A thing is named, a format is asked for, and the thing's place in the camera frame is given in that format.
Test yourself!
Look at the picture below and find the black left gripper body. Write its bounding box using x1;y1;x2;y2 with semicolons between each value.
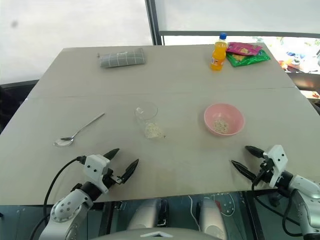
101;168;126;193

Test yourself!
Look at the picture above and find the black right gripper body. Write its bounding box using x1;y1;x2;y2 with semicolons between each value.
257;152;276;187

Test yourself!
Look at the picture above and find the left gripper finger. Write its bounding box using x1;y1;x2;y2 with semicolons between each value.
103;148;121;161
117;158;140;185

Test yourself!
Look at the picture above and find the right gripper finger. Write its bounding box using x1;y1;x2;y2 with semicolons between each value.
230;160;257;182
245;145;265;158

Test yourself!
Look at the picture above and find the dark table leg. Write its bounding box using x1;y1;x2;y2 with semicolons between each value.
242;191;266;240

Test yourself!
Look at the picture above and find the silver rounded robot leg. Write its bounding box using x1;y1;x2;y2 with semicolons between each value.
126;198;169;231
199;198;228;240

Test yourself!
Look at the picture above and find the metal spoon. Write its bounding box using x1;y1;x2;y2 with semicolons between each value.
53;112;106;148

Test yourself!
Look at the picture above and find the clear glass cup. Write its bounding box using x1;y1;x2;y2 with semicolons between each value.
134;101;166;140

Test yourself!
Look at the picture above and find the pink bowl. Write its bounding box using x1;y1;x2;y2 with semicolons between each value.
203;102;245;137

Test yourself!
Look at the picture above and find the grey robot chest cover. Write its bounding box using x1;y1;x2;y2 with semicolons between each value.
91;226;222;240

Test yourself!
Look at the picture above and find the dark background desk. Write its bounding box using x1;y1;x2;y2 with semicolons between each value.
287;70;320;91

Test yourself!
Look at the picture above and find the green snack packet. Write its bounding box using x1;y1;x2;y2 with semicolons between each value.
226;49;272;68

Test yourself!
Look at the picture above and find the grey checked fabric pouch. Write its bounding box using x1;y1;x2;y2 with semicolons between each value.
96;47;147;69

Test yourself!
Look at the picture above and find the orange soda bottle blue cap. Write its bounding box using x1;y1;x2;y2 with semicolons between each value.
209;32;230;72

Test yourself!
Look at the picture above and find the pink snack packet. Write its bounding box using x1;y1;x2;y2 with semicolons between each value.
226;41;264;57

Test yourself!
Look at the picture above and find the dark low cabinet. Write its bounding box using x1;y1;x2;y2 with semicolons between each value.
0;79;40;137

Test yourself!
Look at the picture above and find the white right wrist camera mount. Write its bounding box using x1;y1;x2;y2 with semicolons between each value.
264;144;286;188

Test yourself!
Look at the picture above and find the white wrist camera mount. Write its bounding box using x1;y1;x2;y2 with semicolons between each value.
83;154;111;195
264;144;286;188

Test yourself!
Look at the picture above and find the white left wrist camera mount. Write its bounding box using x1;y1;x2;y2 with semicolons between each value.
83;154;111;195

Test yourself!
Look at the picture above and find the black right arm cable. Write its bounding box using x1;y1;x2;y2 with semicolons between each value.
250;172;305;237

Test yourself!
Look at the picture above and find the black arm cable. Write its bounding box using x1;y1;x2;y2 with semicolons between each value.
28;155;87;240
250;172;305;237

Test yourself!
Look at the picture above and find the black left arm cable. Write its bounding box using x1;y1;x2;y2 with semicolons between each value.
28;155;87;240

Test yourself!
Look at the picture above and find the thin white cable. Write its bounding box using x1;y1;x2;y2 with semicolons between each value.
187;195;202;232

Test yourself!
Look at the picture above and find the dark window frame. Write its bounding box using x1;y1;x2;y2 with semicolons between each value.
144;0;320;47

